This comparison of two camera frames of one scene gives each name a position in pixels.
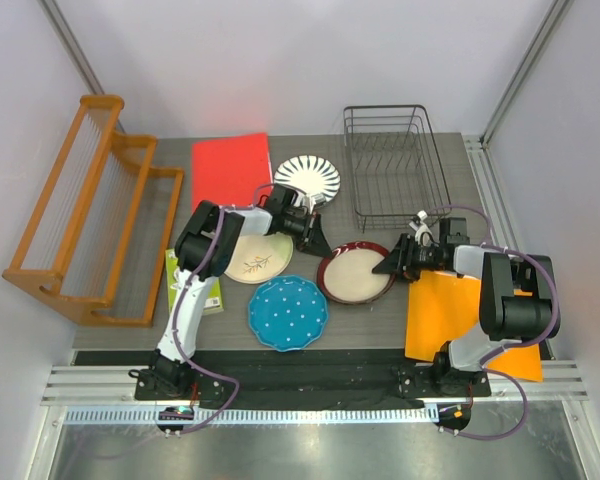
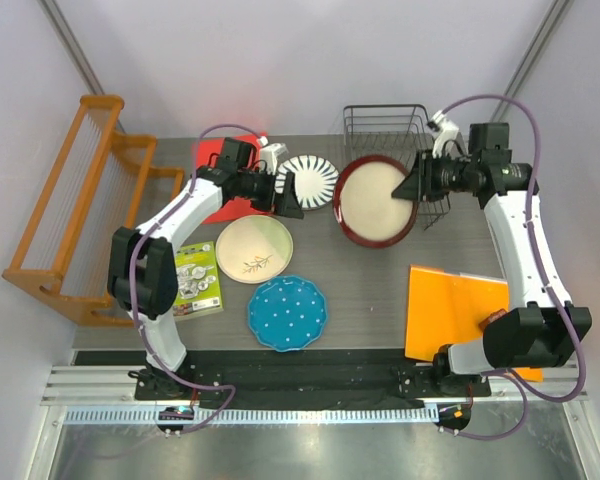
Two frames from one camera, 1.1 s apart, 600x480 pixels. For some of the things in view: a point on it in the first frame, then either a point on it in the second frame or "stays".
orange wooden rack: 97,240 stays
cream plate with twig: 259,258 stays
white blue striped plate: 310,174 stays
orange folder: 442,306 stays
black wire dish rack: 394,164 stays
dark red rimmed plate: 348,275 -> 364,207
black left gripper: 317,243 -> 286,203
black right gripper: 400,260 -> 420,184
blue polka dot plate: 288,313 stays
